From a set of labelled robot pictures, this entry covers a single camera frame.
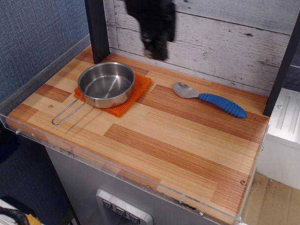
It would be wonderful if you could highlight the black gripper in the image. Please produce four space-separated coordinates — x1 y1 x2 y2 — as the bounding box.
125 0 176 61

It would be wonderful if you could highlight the orange knitted cloth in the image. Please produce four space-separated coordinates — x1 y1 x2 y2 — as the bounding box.
74 73 152 118

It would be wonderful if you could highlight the small steel saucepan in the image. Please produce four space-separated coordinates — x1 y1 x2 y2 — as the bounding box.
52 62 135 125

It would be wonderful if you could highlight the clear acrylic left guard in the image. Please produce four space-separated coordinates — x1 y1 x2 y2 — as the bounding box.
0 35 90 116

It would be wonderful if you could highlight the clear acrylic guard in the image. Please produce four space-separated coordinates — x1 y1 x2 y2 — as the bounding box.
1 110 268 225
0 35 90 116

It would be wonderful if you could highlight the clear acrylic front guard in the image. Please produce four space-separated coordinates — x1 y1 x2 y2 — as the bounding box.
1 110 268 225

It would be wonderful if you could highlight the silver dispenser button panel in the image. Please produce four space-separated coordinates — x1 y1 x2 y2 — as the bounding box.
96 188 154 225

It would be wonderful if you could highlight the yellow object bottom left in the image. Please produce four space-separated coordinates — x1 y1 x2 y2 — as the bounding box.
24 214 42 225

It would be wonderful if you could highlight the blue handled metal spoon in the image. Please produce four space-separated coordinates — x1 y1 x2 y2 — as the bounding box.
172 82 247 119

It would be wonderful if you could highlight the black left vertical post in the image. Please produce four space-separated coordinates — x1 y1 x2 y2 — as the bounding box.
84 0 110 64

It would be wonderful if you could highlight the black vertical post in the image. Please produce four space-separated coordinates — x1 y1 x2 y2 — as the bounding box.
263 15 300 117
84 0 110 64

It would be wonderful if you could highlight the black right vertical post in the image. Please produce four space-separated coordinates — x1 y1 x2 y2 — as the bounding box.
263 15 300 117

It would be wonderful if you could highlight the white aluminium rail block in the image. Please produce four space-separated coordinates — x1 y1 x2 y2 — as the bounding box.
266 88 300 150

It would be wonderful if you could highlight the black braided cable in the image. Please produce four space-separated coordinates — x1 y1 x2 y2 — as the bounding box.
0 207 30 225

